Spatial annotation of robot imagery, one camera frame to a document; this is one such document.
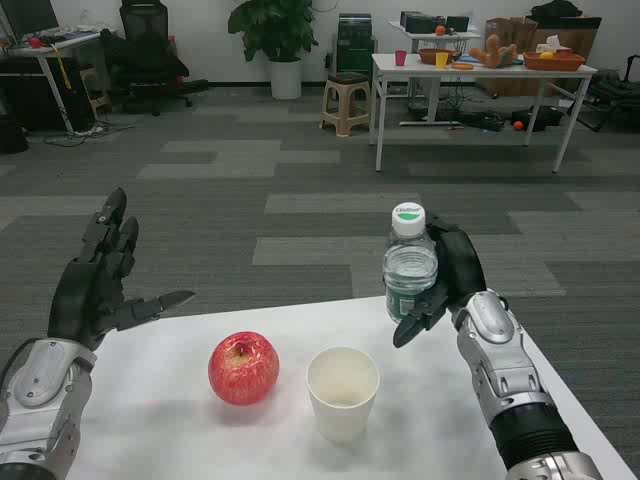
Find green leafy plant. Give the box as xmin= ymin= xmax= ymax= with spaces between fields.
xmin=227 ymin=0 xmax=320 ymax=64

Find pile of black cables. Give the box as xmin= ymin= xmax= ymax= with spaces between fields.
xmin=462 ymin=110 xmax=505 ymax=133

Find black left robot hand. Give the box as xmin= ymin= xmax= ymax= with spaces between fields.
xmin=47 ymin=187 xmax=197 ymax=351

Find white plant pot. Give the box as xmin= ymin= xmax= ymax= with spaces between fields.
xmin=269 ymin=58 xmax=303 ymax=100

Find large black box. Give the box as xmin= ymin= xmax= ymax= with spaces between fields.
xmin=399 ymin=12 xmax=436 ymax=35

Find beige plastic stool dark seat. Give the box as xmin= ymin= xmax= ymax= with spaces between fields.
xmin=319 ymin=71 xmax=374 ymax=137

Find black office chair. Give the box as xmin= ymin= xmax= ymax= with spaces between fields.
xmin=102 ymin=0 xmax=194 ymax=117

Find black equipment rack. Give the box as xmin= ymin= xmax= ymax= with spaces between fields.
xmin=335 ymin=13 xmax=377 ymax=74

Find white standing desk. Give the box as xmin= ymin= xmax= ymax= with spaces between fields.
xmin=388 ymin=19 xmax=484 ymax=127

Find yellow strap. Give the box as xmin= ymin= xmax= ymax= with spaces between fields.
xmin=52 ymin=44 xmax=74 ymax=91

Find brown cardboard box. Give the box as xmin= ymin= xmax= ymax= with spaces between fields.
xmin=484 ymin=16 xmax=604 ymax=97

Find white paper cup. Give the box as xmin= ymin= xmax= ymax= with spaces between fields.
xmin=306 ymin=347 xmax=381 ymax=444

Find brown woven bowl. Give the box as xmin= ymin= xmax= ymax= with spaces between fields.
xmin=417 ymin=47 xmax=459 ymax=66

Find orange woven basket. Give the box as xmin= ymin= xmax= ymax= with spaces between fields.
xmin=522 ymin=51 xmax=586 ymax=72

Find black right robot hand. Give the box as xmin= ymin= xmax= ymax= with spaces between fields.
xmin=392 ymin=210 xmax=489 ymax=349

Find white table with thin legs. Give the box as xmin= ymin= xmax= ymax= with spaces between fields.
xmin=370 ymin=52 xmax=599 ymax=174

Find tissue box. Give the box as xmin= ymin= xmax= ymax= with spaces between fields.
xmin=535 ymin=34 xmax=574 ymax=55

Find clear water bottle green label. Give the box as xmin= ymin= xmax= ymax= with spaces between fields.
xmin=382 ymin=201 xmax=440 ymax=325

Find black computer monitor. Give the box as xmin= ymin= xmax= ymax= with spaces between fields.
xmin=0 ymin=0 xmax=61 ymax=44

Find red apple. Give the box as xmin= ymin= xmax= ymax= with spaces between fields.
xmin=207 ymin=331 xmax=281 ymax=406

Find brown bread toys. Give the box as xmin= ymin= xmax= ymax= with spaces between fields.
xmin=469 ymin=33 xmax=519 ymax=69

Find white office desk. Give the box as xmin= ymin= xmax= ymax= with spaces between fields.
xmin=0 ymin=30 xmax=119 ymax=134

